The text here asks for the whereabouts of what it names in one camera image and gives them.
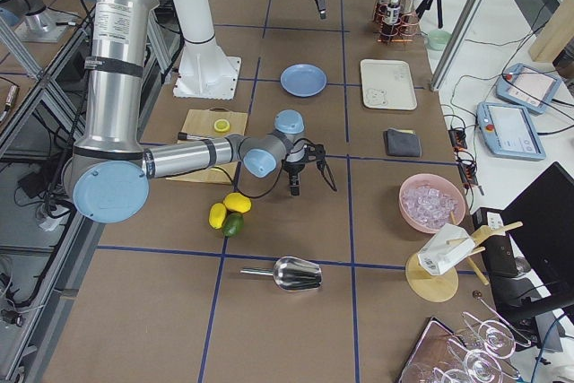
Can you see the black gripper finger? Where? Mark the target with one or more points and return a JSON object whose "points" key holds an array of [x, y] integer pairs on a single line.
{"points": [[294, 184], [327, 174], [321, 8]]}

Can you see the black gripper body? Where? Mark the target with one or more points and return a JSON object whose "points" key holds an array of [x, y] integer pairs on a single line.
{"points": [[293, 170]]}

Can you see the blue plate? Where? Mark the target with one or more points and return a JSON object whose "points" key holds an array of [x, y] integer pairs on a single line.
{"points": [[303, 80]]}

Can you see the yellow lemon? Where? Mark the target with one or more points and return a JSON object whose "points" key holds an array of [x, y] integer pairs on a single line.
{"points": [[236, 202], [217, 215]]}

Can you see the dark tea bottle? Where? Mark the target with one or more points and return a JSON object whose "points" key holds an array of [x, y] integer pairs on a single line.
{"points": [[384, 10], [394, 11]]}

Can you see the green lime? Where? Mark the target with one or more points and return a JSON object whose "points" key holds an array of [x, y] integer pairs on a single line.
{"points": [[233, 224]]}

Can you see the grey folded cloth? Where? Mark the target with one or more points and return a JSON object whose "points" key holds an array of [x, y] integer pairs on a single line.
{"points": [[403, 144]]}

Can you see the half lemon slice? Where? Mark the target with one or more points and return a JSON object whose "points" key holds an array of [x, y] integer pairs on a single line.
{"points": [[221, 125]]}

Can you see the steel ice scoop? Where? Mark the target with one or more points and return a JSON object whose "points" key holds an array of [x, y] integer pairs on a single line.
{"points": [[292, 274]]}

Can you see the cream bear tray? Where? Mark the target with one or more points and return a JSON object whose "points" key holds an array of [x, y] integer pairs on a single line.
{"points": [[387, 84]]}

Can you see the wooden cutting board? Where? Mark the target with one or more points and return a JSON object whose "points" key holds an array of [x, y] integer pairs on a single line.
{"points": [[201, 122]]}

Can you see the pink bowl of ice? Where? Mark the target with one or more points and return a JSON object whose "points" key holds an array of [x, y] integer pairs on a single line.
{"points": [[427, 202]]}

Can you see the mint green bowl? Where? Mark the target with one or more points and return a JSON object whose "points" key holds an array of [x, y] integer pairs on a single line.
{"points": [[437, 39]]}

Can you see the white carton on stand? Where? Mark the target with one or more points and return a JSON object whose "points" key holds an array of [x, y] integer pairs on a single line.
{"points": [[449, 246]]}

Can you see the round wooden stand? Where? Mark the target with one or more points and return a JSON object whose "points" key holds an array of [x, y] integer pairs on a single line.
{"points": [[443, 287]]}

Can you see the blue teach pendant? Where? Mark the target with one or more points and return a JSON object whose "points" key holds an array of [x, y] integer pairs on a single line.
{"points": [[508, 131], [526, 86]]}

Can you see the black monitor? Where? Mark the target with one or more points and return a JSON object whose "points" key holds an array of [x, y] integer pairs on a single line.
{"points": [[545, 239]]}

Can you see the glass cup rack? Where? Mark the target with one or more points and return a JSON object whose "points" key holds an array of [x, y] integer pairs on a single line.
{"points": [[479, 351]]}

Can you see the copper wire bottle rack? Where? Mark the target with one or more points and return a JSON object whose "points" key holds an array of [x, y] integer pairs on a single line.
{"points": [[407, 26]]}

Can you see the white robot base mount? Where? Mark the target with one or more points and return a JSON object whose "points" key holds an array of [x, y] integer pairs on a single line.
{"points": [[205, 72]]}

